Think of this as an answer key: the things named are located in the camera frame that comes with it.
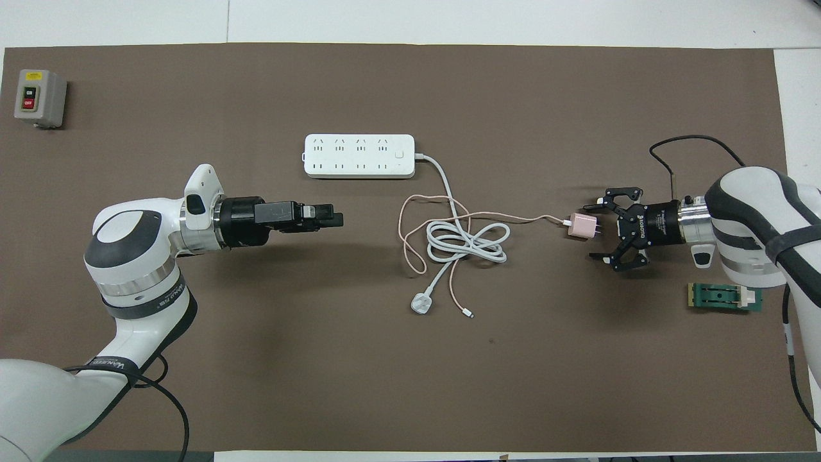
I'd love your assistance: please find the pink charging cable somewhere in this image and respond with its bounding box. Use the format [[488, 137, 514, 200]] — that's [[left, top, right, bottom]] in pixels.
[[398, 194, 569, 320]]

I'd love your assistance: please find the brown table mat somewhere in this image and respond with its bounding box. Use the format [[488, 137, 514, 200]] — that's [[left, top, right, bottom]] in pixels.
[[0, 42, 817, 453]]

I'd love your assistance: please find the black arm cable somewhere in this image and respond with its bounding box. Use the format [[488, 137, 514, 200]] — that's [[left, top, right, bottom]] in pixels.
[[648, 134, 821, 437], [64, 355, 190, 462]]

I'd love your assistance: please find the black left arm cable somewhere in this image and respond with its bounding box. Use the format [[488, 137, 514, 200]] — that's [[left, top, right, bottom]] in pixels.
[[64, 355, 190, 462]]

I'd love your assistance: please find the green knife switch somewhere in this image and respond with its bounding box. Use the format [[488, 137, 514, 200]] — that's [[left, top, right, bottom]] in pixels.
[[688, 282, 764, 315]]

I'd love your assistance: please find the pink charger adapter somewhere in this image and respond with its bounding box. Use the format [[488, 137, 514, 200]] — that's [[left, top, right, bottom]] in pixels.
[[564, 214, 602, 242]]

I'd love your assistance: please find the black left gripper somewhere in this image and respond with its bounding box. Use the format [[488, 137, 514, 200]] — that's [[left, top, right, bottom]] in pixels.
[[216, 196, 345, 249]]

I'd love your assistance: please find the grey push-button switch box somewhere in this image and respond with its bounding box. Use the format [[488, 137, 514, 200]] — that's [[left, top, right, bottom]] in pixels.
[[14, 69, 68, 130]]

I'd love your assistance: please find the white power strip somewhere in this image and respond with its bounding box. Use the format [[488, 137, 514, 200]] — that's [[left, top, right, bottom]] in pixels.
[[303, 133, 416, 180]]

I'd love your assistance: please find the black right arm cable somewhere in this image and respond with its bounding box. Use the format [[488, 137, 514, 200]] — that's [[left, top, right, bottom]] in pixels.
[[648, 134, 821, 437]]

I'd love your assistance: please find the white power strip cord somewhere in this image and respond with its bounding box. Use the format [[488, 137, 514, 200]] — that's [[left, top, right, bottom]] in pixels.
[[410, 153, 512, 316]]

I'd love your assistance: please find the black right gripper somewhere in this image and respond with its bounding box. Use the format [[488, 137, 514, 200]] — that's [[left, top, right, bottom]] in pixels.
[[583, 187, 682, 272]]

